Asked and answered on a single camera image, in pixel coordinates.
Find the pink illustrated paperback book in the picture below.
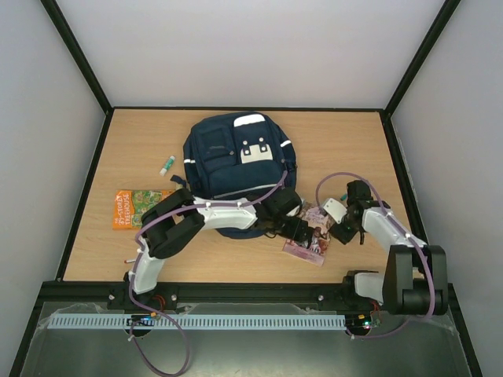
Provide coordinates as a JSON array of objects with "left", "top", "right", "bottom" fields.
[{"left": 283, "top": 202, "right": 334, "bottom": 266}]

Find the navy blue student backpack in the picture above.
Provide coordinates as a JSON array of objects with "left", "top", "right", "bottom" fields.
[{"left": 183, "top": 112, "right": 297, "bottom": 239}]

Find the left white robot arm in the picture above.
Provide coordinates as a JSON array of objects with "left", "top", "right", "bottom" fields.
[{"left": 128, "top": 187, "right": 314, "bottom": 295}]

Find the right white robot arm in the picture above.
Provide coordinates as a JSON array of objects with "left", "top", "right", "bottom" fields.
[{"left": 321, "top": 180, "right": 449, "bottom": 317}]

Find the right controller circuit board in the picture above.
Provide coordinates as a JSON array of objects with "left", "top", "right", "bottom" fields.
[{"left": 345, "top": 311, "right": 383, "bottom": 329}]

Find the controller circuit board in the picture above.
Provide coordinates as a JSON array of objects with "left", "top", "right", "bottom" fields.
[
  {"left": 125, "top": 313, "right": 162, "bottom": 327},
  {"left": 345, "top": 311, "right": 383, "bottom": 329}
]

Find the green capped glue stick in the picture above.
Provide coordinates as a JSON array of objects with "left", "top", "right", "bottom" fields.
[{"left": 160, "top": 156, "right": 176, "bottom": 176}]

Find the orange Treehouse children's book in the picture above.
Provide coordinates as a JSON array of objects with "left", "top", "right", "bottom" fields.
[{"left": 112, "top": 190, "right": 174, "bottom": 230}]

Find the left controller circuit board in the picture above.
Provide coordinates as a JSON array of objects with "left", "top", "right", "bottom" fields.
[{"left": 125, "top": 313, "right": 162, "bottom": 327}]

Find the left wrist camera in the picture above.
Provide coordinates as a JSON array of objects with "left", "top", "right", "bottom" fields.
[{"left": 286, "top": 203, "right": 303, "bottom": 218}]

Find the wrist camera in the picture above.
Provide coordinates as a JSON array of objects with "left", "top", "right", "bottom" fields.
[
  {"left": 321, "top": 198, "right": 347, "bottom": 224},
  {"left": 286, "top": 203, "right": 303, "bottom": 218}
]

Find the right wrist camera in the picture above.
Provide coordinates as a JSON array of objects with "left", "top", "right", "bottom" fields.
[{"left": 321, "top": 198, "right": 347, "bottom": 224}]

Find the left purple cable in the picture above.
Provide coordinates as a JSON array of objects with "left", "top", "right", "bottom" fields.
[{"left": 127, "top": 170, "right": 290, "bottom": 374}]

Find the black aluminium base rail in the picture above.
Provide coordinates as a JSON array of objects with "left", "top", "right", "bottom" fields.
[{"left": 36, "top": 281, "right": 379, "bottom": 313}]

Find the light blue slotted cable duct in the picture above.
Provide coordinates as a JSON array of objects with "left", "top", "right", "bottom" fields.
[{"left": 47, "top": 313, "right": 346, "bottom": 331}]

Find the black enclosure frame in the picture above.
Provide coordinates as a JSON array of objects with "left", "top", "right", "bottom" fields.
[{"left": 9, "top": 1, "right": 483, "bottom": 376}]

